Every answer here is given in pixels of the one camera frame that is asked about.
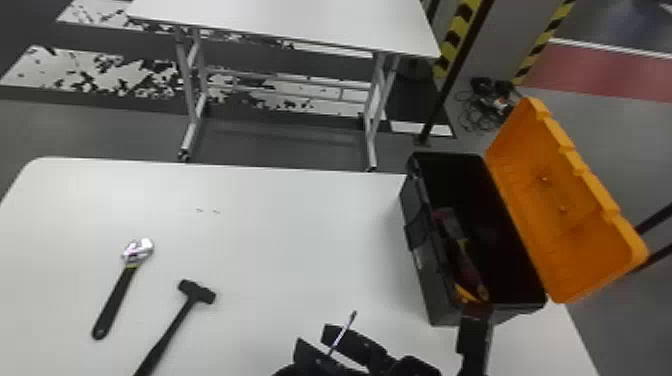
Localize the yellow black striped post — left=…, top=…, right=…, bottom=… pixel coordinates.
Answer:
left=511, top=0, right=577, bottom=86
left=415, top=0, right=498, bottom=147

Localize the white side table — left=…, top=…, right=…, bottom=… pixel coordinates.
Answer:
left=124, top=0, right=443, bottom=173

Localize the black handled silver wrench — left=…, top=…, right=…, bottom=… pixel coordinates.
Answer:
left=90, top=237, right=156, bottom=342

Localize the black tool box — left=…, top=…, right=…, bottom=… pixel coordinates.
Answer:
left=398, top=95, right=651, bottom=328

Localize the black cable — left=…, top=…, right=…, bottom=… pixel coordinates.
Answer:
left=452, top=76, right=520, bottom=135

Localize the thin silver hand tool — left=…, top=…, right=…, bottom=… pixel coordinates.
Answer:
left=327, top=310, right=359, bottom=357

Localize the black hammer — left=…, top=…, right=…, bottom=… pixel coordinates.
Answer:
left=131, top=278, right=218, bottom=376

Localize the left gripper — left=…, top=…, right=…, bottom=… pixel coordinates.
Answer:
left=291, top=303, right=495, bottom=376

